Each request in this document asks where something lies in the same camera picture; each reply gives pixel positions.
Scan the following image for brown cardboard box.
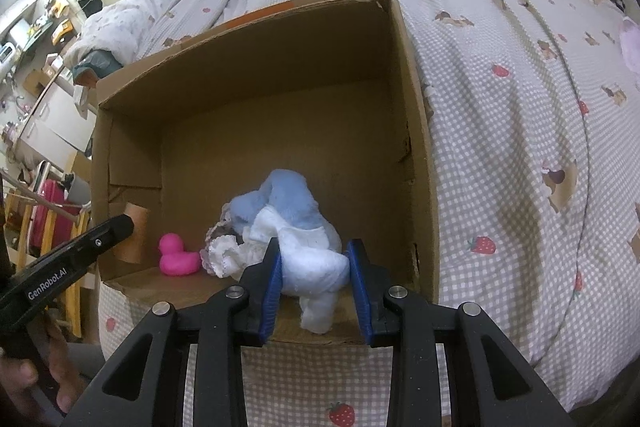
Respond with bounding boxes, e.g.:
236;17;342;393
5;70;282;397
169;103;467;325
91;0;442;349

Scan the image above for pink cloth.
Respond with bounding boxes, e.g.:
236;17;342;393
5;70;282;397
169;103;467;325
619;18;640;76

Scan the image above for white printed duvet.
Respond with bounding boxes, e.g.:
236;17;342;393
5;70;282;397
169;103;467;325
65;0;242;68

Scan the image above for white floor cabinet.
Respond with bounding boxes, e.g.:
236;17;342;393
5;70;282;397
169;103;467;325
19;82;97;168

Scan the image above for pink rubber duck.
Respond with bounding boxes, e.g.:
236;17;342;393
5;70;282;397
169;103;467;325
158;233;202;278

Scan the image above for light blue fluffy cloth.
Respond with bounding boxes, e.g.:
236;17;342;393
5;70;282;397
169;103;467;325
227;168;344;254

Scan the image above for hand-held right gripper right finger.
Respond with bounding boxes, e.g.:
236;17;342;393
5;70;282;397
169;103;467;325
346;238;576;427

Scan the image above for blue folded cloth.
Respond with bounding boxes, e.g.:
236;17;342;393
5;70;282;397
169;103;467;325
72;49;124;84

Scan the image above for person's left hand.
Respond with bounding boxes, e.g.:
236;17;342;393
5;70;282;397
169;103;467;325
0;319;82;417

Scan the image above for white fluffy sock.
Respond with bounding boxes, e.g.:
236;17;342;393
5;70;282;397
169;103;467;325
242;206;351;336

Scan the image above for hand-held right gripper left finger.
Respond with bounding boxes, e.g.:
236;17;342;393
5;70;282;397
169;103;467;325
62;237;284;427

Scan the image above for white ruffled scrunchie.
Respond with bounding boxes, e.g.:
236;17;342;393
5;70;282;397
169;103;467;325
200;234;252;279

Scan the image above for orange box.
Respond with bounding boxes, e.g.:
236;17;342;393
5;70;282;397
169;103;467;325
52;19;77;44

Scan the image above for wooden rack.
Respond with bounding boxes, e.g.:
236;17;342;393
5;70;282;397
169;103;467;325
4;174;93;339

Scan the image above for beige lace scrunchie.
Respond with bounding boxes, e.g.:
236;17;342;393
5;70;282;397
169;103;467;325
207;202;238;240

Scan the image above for red suitcase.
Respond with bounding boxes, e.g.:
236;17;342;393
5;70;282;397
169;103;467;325
29;179;84;254

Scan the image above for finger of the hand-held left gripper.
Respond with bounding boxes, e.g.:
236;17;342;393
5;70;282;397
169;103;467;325
74;214;135;269

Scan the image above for grey bin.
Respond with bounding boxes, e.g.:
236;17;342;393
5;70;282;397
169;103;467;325
64;173;92;208

